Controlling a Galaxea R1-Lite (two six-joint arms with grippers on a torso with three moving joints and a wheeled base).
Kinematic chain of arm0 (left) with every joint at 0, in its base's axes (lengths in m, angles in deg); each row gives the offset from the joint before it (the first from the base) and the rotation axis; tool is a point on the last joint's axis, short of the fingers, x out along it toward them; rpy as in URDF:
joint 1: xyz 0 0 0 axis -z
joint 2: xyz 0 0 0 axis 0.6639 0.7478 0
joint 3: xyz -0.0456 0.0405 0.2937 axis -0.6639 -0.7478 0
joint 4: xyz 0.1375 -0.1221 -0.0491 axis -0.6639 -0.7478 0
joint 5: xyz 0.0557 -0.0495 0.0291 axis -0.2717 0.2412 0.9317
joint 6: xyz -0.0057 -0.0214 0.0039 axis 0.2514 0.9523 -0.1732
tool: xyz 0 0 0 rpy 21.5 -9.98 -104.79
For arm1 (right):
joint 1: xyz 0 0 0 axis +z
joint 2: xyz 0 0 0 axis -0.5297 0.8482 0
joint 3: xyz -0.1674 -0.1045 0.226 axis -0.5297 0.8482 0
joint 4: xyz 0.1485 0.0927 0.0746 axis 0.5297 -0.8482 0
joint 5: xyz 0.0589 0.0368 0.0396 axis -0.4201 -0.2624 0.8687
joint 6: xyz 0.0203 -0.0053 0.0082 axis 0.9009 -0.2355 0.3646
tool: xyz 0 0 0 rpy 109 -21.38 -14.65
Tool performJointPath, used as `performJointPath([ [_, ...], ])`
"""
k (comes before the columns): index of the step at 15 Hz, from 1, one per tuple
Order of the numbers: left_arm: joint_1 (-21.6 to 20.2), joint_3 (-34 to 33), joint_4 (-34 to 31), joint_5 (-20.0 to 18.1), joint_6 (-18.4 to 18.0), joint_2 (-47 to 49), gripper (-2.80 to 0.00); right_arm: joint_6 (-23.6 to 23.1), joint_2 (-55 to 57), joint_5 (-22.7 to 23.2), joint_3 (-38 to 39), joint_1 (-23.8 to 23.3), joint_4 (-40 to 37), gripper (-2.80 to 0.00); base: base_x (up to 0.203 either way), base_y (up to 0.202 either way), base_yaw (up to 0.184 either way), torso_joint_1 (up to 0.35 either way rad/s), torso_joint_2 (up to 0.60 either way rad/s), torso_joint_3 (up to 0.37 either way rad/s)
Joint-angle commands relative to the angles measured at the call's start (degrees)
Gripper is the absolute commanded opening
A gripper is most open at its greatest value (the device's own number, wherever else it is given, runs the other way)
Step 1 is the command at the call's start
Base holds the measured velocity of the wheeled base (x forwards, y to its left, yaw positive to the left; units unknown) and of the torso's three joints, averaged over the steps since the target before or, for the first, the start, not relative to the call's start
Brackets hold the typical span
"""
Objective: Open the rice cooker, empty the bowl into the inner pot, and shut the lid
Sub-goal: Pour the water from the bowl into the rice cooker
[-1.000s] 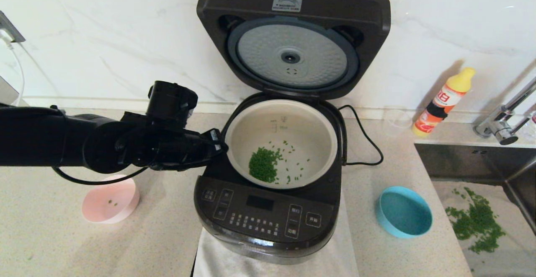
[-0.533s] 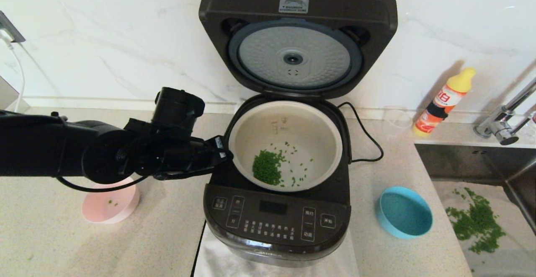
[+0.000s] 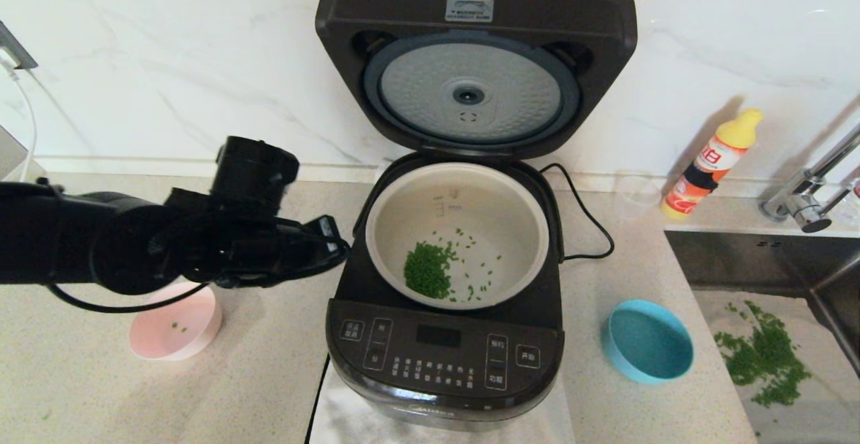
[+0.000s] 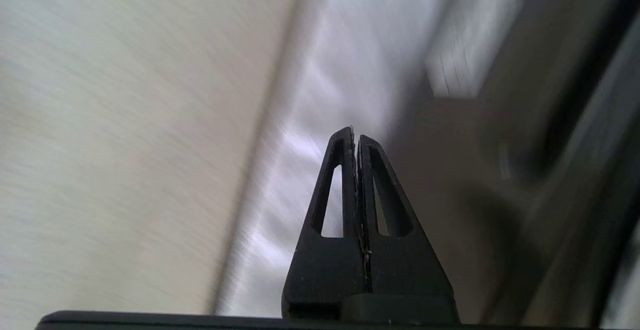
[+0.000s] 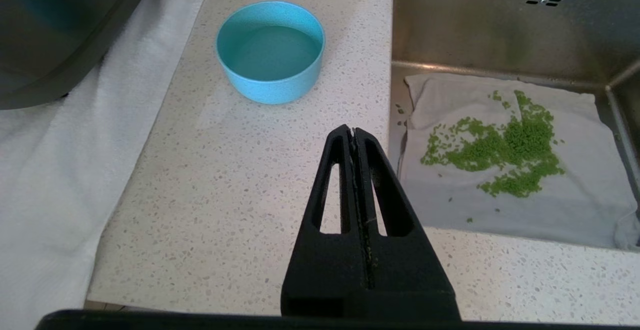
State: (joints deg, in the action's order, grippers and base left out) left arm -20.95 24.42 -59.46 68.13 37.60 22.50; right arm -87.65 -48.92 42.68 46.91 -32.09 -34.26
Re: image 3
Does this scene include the clear plastic cup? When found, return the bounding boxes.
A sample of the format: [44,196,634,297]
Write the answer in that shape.
[615,172,664,220]

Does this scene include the white towel in sink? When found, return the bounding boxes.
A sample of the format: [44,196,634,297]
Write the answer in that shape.
[692,288,860,444]

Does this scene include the grey metal panel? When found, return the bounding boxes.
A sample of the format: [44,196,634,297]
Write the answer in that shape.
[0,125,46,183]

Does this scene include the black rice cooker base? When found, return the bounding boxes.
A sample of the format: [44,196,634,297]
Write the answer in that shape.
[326,152,565,431]

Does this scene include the white towel under cooker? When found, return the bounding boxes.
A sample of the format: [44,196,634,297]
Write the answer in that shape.
[308,357,576,444]

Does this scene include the clear plastic water bottle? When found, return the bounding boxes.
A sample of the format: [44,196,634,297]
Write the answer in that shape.
[833,179,860,224]

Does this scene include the chrome faucet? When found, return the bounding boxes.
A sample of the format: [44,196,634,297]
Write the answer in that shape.
[759,122,860,233]

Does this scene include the grey wall socket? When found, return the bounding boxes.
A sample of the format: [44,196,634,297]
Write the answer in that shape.
[0,21,39,70]

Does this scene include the black power cable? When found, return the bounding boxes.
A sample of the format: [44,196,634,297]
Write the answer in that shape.
[541,163,615,261]

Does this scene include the yellow orange squeeze bottle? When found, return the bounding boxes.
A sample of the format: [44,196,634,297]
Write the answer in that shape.
[660,108,764,220]

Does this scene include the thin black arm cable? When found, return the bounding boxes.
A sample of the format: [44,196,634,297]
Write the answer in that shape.
[46,281,210,314]

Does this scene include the green grains on sink towel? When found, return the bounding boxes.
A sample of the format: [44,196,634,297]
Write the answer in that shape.
[714,301,812,408]

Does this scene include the black rice cooker lid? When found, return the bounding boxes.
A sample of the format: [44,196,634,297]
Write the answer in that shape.
[316,0,638,161]

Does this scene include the white power cable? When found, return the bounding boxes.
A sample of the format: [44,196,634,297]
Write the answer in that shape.
[3,61,38,183]

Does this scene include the pink bowl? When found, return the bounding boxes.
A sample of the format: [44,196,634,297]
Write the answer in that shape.
[129,281,223,362]

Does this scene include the blue bowl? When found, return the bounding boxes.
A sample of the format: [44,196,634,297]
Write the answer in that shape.
[601,299,694,384]

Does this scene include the white inner pot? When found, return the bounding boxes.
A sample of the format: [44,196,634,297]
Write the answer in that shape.
[365,162,550,310]

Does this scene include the stainless steel sink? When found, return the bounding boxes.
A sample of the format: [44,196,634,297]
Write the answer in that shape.
[664,229,860,444]

